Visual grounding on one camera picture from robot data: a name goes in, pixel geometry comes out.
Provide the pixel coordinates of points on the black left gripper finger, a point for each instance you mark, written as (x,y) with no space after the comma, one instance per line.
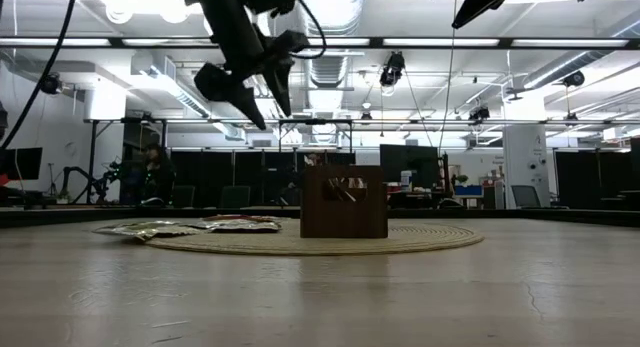
(225,89)
(282,82)

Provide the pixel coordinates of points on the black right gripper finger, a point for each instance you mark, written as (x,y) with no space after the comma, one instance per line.
(482,4)

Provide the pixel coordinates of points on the brown wooden tea box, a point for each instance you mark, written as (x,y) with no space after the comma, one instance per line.
(345,219)

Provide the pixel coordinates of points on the black background robot arm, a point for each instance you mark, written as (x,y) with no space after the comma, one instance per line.
(80,173)

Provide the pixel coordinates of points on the black metal scaffold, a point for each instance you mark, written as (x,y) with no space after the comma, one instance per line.
(315,121)

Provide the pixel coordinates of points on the person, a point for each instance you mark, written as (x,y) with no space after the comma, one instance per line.
(313,160)
(157,172)

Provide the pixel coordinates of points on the black overhead crossbeam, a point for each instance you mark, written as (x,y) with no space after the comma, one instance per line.
(375,42)

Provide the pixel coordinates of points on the dark green chair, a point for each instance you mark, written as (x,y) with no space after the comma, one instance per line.
(184,197)
(235,197)

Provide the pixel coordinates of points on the black monitor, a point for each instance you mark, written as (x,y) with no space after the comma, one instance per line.
(410,164)
(22,163)

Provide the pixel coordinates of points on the red bin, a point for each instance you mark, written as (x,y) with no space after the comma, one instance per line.
(392,190)

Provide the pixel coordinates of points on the white pillar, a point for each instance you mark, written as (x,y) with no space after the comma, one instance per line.
(525,172)

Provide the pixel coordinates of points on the blue bin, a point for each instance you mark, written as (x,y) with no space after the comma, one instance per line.
(468,191)

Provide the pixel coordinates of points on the grey office chair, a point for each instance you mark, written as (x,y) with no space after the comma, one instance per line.
(525,196)

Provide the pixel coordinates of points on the round woven placemat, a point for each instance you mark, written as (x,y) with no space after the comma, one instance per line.
(425,239)

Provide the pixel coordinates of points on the white rectangular air duct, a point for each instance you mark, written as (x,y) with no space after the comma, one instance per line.
(175,89)

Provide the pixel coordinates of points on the black partition wall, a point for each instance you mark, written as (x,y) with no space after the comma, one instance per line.
(580,177)
(215,172)

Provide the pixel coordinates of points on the silver ventilation duct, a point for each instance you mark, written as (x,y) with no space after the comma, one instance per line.
(340,12)

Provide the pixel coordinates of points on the hanging black camera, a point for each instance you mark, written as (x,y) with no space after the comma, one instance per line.
(392,69)
(51,83)
(479,113)
(574,78)

